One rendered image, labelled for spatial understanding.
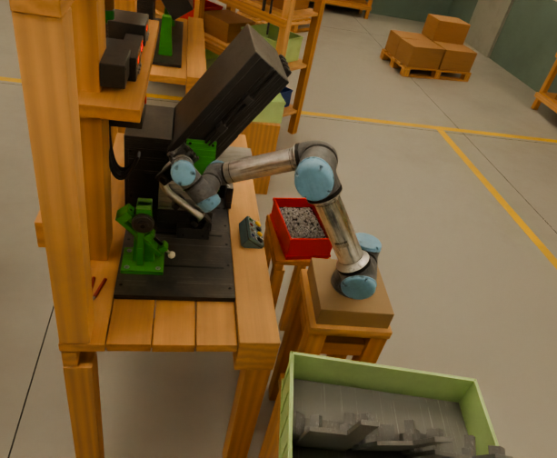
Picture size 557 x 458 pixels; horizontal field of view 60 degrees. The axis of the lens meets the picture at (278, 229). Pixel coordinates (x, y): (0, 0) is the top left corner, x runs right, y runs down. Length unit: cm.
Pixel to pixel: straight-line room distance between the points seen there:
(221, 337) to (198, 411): 92
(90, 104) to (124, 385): 155
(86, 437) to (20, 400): 62
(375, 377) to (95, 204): 110
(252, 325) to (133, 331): 39
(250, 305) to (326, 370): 36
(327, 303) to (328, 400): 35
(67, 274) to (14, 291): 169
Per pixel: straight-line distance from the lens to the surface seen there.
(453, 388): 176
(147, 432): 247
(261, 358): 170
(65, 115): 116
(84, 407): 193
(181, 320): 169
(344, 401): 164
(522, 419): 315
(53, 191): 127
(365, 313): 181
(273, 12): 442
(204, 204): 158
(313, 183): 140
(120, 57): 156
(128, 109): 145
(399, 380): 168
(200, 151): 190
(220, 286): 179
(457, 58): 818
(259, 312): 173
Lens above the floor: 215
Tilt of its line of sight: 37 degrees down
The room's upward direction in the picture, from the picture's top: 13 degrees clockwise
